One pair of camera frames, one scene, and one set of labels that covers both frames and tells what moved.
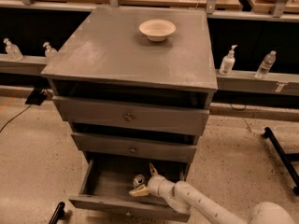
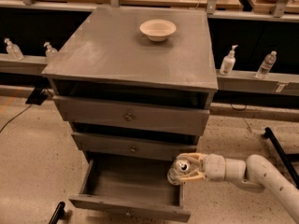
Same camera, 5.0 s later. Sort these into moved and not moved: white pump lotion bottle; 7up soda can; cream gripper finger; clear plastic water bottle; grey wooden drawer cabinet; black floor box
Moved: cream gripper finger; 7up soda can
Not moved: grey wooden drawer cabinet; black floor box; clear plastic water bottle; white pump lotion bottle
